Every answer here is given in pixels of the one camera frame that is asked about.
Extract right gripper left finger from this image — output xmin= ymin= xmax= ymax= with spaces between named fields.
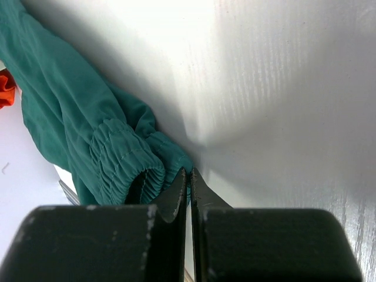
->
xmin=1 ymin=170 xmax=187 ymax=281

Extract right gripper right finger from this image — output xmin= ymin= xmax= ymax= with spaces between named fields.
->
xmin=190 ymin=169 xmax=362 ymax=281

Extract teal green shorts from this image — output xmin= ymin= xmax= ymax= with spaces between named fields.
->
xmin=1 ymin=1 xmax=193 ymax=205

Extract orange shorts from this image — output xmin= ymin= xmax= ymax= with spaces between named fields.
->
xmin=0 ymin=69 xmax=16 ymax=109

